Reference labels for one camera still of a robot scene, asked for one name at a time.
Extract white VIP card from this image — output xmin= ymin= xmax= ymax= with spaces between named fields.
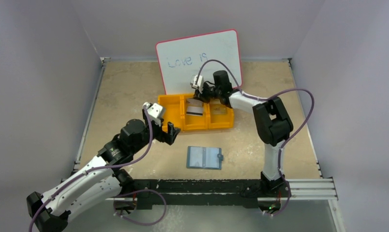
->
xmin=186 ymin=106 xmax=203 ymax=116

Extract blue leather card holder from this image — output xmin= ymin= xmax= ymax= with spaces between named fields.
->
xmin=186 ymin=146 xmax=224 ymax=170

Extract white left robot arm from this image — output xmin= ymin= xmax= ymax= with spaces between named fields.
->
xmin=26 ymin=118 xmax=181 ymax=232

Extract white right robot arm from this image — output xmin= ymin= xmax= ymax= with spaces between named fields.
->
xmin=190 ymin=71 xmax=293 ymax=189

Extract cards in right bin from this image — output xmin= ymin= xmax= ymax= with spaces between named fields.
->
xmin=209 ymin=101 xmax=227 ymax=115

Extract yellow middle bin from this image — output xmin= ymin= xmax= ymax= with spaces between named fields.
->
xmin=181 ymin=94 xmax=208 ymax=131

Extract yellow bin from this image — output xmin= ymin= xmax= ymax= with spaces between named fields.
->
xmin=207 ymin=99 xmax=234 ymax=129
xmin=158 ymin=94 xmax=183 ymax=132
xmin=181 ymin=94 xmax=208 ymax=131

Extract yellow left bin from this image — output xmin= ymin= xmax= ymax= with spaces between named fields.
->
xmin=158 ymin=94 xmax=183 ymax=132

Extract yellow right bin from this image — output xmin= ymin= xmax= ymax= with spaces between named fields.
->
xmin=207 ymin=99 xmax=234 ymax=129

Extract pink framed whiteboard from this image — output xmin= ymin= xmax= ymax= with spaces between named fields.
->
xmin=156 ymin=29 xmax=243 ymax=95

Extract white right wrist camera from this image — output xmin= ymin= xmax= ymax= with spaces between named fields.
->
xmin=190 ymin=74 xmax=204 ymax=92

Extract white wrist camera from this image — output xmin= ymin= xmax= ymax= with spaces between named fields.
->
xmin=190 ymin=74 xmax=204 ymax=92
xmin=143 ymin=102 xmax=166 ymax=126

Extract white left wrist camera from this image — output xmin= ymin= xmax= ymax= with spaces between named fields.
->
xmin=143 ymin=102 xmax=166 ymax=126

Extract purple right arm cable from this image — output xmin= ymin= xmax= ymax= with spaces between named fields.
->
xmin=198 ymin=59 xmax=315 ymax=180

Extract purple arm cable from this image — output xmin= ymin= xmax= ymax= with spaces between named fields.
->
xmin=28 ymin=107 xmax=154 ymax=232
xmin=198 ymin=59 xmax=315 ymax=180

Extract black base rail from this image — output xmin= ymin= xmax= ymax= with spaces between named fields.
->
xmin=119 ymin=179 xmax=290 ymax=213

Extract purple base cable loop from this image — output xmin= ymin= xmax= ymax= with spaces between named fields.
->
xmin=113 ymin=188 xmax=167 ymax=226

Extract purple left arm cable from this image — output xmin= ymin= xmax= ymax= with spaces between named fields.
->
xmin=28 ymin=107 xmax=154 ymax=232

